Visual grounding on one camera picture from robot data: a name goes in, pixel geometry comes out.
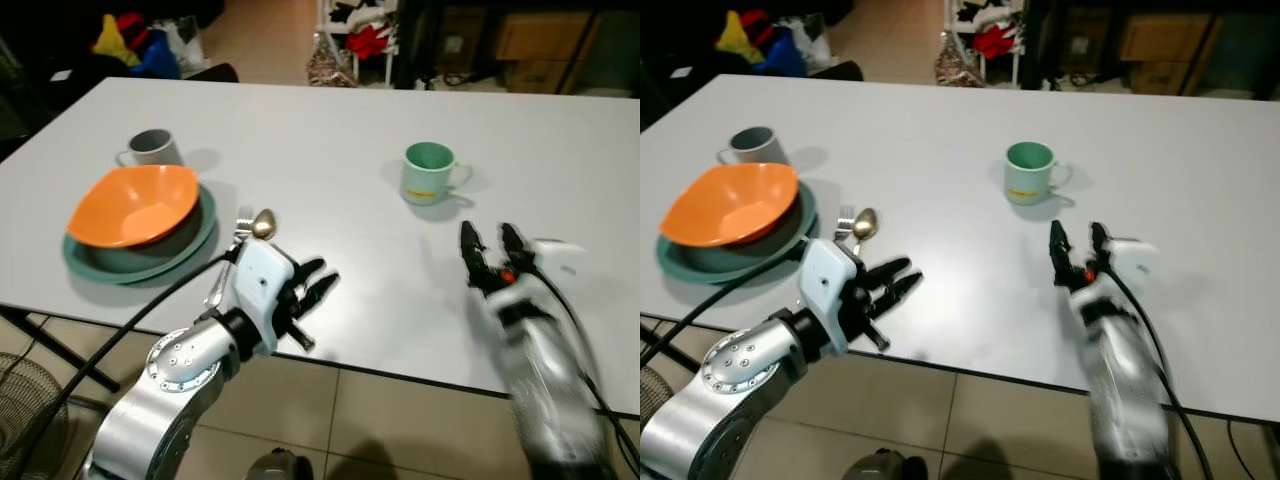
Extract green mug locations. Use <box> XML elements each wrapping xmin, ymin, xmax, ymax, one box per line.
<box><xmin>1003</xmin><ymin>141</ymin><xmax>1075</xmax><ymax>207</ymax></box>
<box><xmin>400</xmin><ymin>141</ymin><xmax>475</xmax><ymax>207</ymax></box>

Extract dark green bowl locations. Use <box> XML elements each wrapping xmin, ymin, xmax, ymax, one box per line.
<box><xmin>92</xmin><ymin>192</ymin><xmax>208</xmax><ymax>274</ymax></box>
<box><xmin>688</xmin><ymin>190</ymin><xmax>807</xmax><ymax>274</ymax></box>

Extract grey robot foot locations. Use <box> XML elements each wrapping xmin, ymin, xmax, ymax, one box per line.
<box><xmin>842</xmin><ymin>448</ymin><xmax>928</xmax><ymax>480</ymax></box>
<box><xmin>244</xmin><ymin>448</ymin><xmax>317</xmax><ymax>480</ymax></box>

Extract green plate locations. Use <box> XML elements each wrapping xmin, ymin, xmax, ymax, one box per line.
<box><xmin>61</xmin><ymin>184</ymin><xmax>220</xmax><ymax>287</ymax></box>
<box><xmin>655</xmin><ymin>182</ymin><xmax>819</xmax><ymax>286</ymax></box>

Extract orange bowl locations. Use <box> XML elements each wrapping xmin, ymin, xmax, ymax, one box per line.
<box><xmin>658</xmin><ymin>162</ymin><xmax>800</xmax><ymax>248</ymax></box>
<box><xmin>66</xmin><ymin>164</ymin><xmax>201</xmax><ymax>250</ymax></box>

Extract grey mug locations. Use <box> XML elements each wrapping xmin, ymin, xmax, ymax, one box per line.
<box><xmin>115</xmin><ymin>129</ymin><xmax>187</xmax><ymax>169</ymax></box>
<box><xmin>717</xmin><ymin>126</ymin><xmax>789</xmax><ymax>167</ymax></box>

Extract brown cardboard box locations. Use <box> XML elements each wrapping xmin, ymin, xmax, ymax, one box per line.
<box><xmin>493</xmin><ymin>9</ymin><xmax>603</xmax><ymax>94</ymax></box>
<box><xmin>1117</xmin><ymin>11</ymin><xmax>1225</xmax><ymax>97</ymax></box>

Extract patterned brown bag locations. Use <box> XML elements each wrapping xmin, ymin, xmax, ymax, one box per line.
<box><xmin>305</xmin><ymin>33</ymin><xmax>363</xmax><ymax>89</ymax></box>
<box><xmin>934</xmin><ymin>33</ymin><xmax>989</xmax><ymax>89</ymax></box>

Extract red cloth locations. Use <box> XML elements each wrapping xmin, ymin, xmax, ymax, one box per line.
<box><xmin>971</xmin><ymin>24</ymin><xmax>1020</xmax><ymax>61</ymax></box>
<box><xmin>345</xmin><ymin>24</ymin><xmax>393</xmax><ymax>61</ymax></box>

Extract white clothes rack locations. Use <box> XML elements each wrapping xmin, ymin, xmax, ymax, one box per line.
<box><xmin>944</xmin><ymin>0</ymin><xmax>1028</xmax><ymax>87</ymax></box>
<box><xmin>316</xmin><ymin>0</ymin><xmax>403</xmax><ymax>87</ymax></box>

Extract white plastic bag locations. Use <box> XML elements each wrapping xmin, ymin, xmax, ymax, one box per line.
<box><xmin>796</xmin><ymin>14</ymin><xmax>833</xmax><ymax>71</ymax></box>
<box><xmin>166</xmin><ymin>18</ymin><xmax>207</xmax><ymax>73</ymax></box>

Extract yellow red blue clothes pile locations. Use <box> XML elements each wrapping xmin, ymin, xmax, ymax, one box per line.
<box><xmin>92</xmin><ymin>11</ymin><xmax>183</xmax><ymax>80</ymax></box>
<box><xmin>714</xmin><ymin>9</ymin><xmax>807</xmax><ymax>79</ymax></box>

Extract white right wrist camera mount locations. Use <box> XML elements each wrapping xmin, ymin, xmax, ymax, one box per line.
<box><xmin>1107</xmin><ymin>237</ymin><xmax>1163</xmax><ymax>293</ymax></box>
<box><xmin>527</xmin><ymin>238</ymin><xmax>589</xmax><ymax>293</ymax></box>

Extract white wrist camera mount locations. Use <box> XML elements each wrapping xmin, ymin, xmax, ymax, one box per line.
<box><xmin>1107</xmin><ymin>237</ymin><xmax>1163</xmax><ymax>293</ymax></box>
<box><xmin>798</xmin><ymin>238</ymin><xmax>865</xmax><ymax>353</ymax></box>
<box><xmin>230</xmin><ymin>238</ymin><xmax>301</xmax><ymax>353</ymax></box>
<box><xmin>527</xmin><ymin>238</ymin><xmax>589</xmax><ymax>293</ymax></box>

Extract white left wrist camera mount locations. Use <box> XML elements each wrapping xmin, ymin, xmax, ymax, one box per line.
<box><xmin>798</xmin><ymin>238</ymin><xmax>865</xmax><ymax>353</ymax></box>
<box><xmin>230</xmin><ymin>238</ymin><xmax>301</xmax><ymax>353</ymax></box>

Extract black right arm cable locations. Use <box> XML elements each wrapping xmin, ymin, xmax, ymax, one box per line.
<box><xmin>510</xmin><ymin>246</ymin><xmax>641</xmax><ymax>477</ymax></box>
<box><xmin>1098</xmin><ymin>248</ymin><xmax>1213</xmax><ymax>480</ymax></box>

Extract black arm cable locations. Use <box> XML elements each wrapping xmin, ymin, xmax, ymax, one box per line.
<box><xmin>0</xmin><ymin>245</ymin><xmax>246</xmax><ymax>480</ymax></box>
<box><xmin>1098</xmin><ymin>248</ymin><xmax>1213</xmax><ymax>480</ymax></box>
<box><xmin>510</xmin><ymin>246</ymin><xmax>641</xmax><ymax>477</ymax></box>
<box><xmin>640</xmin><ymin>236</ymin><xmax>813</xmax><ymax>367</ymax></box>

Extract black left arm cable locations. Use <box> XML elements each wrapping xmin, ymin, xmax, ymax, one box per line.
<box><xmin>640</xmin><ymin>236</ymin><xmax>813</xmax><ymax>367</ymax></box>
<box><xmin>0</xmin><ymin>245</ymin><xmax>246</xmax><ymax>480</ymax></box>

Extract black table leg frame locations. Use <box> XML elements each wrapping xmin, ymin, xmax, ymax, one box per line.
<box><xmin>640</xmin><ymin>314</ymin><xmax>703</xmax><ymax>349</ymax></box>
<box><xmin>0</xmin><ymin>303</ymin><xmax>123</xmax><ymax>393</ymax></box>

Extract wire fan guard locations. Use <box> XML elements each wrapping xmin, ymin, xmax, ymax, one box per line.
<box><xmin>0</xmin><ymin>352</ymin><xmax>73</xmax><ymax>480</ymax></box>
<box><xmin>640</xmin><ymin>364</ymin><xmax>675</xmax><ymax>425</ymax></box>

